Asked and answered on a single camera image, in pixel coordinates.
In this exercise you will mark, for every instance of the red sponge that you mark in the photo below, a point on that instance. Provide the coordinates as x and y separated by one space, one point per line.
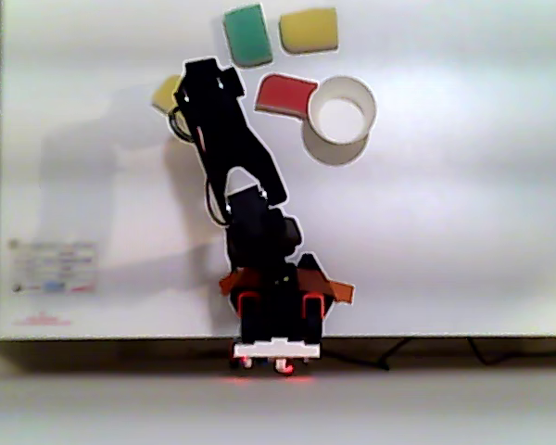
282 95

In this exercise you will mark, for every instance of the green sponge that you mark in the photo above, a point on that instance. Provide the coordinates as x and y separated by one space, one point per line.
248 34

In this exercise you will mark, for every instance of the large yellow sponge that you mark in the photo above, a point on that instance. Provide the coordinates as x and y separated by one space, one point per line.
309 30

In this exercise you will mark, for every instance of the small yellow sponge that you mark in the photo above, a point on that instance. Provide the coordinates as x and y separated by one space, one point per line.
165 94

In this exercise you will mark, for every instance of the printed sticker label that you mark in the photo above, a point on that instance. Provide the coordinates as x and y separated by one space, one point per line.
53 266

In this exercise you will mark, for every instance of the orange table clamp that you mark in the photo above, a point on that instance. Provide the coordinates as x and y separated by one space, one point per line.
229 283
340 289

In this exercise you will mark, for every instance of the white paper cup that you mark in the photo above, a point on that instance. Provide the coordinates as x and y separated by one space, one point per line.
340 120

